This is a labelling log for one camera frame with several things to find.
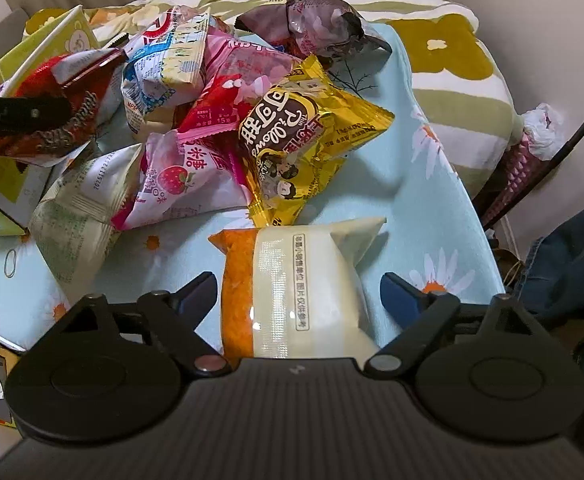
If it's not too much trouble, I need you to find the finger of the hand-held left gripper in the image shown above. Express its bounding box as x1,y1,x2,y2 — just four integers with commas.
52,48,128,87
0,94,72,139

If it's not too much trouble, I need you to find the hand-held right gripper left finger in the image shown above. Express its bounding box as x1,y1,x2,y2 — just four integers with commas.
54,271,233,376

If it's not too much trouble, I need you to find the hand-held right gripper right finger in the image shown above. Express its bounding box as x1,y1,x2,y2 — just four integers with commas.
364,272,538,379

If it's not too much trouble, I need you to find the yellow bear cardboard box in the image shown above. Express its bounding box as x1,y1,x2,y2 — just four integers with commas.
0,5,101,239

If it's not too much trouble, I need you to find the white blue shrimp snack packet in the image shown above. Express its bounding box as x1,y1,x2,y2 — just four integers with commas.
121,5,212,135

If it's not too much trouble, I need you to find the orange and cream snack packet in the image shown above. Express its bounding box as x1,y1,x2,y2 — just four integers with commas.
208,217,388,361

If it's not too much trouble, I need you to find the light blue daisy blanket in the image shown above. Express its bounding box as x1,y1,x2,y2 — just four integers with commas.
0,24,509,357

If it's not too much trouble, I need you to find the pale green white snack packet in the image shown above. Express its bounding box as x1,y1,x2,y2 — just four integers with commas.
28,142,146,302

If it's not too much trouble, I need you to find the pink strawberry print snack packet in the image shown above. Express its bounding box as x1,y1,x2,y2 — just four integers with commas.
111,129,254,231

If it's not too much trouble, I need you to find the small red pink snack packet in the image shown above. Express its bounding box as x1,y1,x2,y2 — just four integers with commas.
176,72,247,144

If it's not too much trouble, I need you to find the large pink snack packet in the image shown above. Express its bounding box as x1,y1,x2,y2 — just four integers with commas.
199,26,306,111

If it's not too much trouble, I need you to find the purple cone-shaped wrapper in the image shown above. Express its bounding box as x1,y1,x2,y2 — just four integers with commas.
481,102,566,227

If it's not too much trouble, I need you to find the person's blue jeans leg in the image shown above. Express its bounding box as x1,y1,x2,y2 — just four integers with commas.
518,192,584,332

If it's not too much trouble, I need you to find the yellow snack packet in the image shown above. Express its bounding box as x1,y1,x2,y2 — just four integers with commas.
237,55,396,229

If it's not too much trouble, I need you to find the dark purple snack packet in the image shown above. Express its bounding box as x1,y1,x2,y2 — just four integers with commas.
234,0,394,69

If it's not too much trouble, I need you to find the green striped flower blanket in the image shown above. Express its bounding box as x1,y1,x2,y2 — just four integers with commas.
22,0,524,201

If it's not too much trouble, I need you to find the black cable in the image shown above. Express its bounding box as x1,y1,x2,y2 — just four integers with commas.
482,84,584,232

